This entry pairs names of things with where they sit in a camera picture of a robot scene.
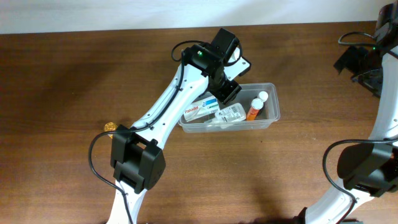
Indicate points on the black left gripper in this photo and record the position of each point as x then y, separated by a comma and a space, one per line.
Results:
228, 91

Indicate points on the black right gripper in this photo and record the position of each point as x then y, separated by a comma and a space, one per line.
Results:
349, 59

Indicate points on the white Panadol box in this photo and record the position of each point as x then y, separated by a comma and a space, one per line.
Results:
201, 108

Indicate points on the orange tube white cap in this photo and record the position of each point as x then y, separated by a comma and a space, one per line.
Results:
256, 105

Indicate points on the small gold-lid jar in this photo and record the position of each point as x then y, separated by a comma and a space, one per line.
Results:
109, 127

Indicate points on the dark bottle white cap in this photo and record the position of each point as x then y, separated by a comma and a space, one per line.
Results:
263, 96

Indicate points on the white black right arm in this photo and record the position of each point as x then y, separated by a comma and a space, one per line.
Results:
360, 170

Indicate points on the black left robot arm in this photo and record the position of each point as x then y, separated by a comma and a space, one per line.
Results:
136, 152

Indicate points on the clear plastic container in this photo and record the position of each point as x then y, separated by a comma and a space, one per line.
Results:
270, 112

